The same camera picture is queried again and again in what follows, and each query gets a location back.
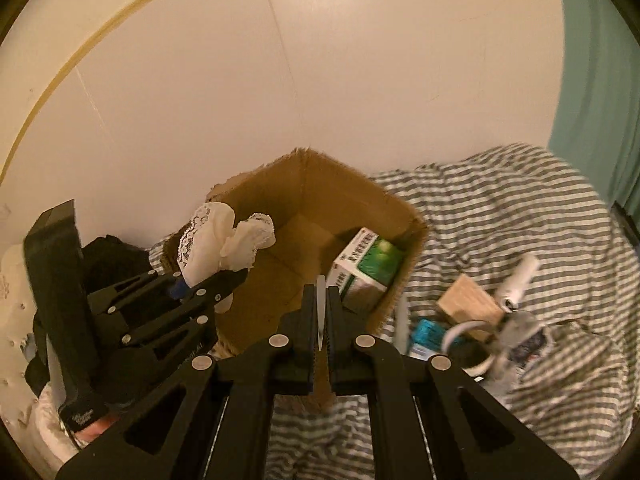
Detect white looped cable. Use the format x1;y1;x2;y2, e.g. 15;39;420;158
440;320;501;377

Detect white tube with label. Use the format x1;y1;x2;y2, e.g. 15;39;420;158
492;309;550;397

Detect green and white medicine box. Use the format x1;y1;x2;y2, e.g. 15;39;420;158
326;227;407;313

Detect grey striped blanket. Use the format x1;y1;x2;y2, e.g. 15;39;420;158
150;144;632;480

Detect small tan cardboard box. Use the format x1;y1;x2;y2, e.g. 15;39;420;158
435;274;507;332

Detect brown cardboard box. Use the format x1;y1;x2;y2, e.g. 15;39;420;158
162;147;430;413

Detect white eyelet cloth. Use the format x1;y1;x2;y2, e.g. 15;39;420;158
0;245;68;463

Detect blue blister pack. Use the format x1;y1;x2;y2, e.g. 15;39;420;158
409;319;447;358

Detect teal curtain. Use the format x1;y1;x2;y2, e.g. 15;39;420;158
547;0;632;206

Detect thin white plastic blade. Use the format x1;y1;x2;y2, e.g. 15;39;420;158
315;275;327;352

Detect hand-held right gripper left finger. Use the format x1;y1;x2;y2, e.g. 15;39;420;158
57;282;321;480

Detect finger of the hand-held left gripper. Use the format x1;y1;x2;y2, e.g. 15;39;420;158
86;269;188;313
107;267;251;363

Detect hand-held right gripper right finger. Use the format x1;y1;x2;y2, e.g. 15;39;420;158
325;285;581;480

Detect black cloth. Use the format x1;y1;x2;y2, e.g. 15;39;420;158
24;234;157;396

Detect white lace cloth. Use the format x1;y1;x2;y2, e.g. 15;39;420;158
177;201;277;313

